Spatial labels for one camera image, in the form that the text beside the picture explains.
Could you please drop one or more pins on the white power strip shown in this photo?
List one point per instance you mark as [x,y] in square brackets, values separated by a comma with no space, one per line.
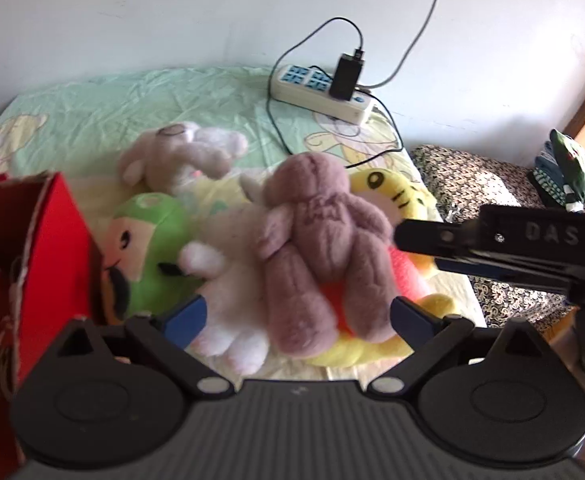
[297,92]

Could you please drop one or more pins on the pink teddy bear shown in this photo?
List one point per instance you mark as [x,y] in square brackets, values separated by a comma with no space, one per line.
[317,240]

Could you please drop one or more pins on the white fluffy plush toy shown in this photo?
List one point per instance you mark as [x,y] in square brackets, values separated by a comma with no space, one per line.
[232,260]

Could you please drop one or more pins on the pale bunny plush toy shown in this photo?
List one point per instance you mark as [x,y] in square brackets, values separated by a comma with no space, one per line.
[182,155]

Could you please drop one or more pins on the leopard patterned cushion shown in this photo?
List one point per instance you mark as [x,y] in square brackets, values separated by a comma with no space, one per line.
[472,180]

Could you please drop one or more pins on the black charger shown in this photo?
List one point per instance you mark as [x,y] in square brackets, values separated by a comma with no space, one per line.
[345,77]

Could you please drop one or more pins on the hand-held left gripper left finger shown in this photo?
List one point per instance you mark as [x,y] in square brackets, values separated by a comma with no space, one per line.
[187,317]

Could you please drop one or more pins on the red cardboard box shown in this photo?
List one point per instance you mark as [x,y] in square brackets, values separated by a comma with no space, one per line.
[57,260]

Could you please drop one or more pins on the green mustache plush toy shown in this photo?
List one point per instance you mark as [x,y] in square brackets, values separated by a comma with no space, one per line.
[157,230]

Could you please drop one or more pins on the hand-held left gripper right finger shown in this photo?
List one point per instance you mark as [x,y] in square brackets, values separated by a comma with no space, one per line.
[411,321]

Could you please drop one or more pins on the pile of folded clothes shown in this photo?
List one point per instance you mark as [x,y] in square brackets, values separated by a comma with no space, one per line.
[567,160]

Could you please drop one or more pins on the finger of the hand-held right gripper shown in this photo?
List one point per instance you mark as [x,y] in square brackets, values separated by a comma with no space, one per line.
[437,237]

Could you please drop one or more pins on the yellow tiger plush toy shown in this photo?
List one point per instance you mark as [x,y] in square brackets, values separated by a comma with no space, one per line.
[392,190]

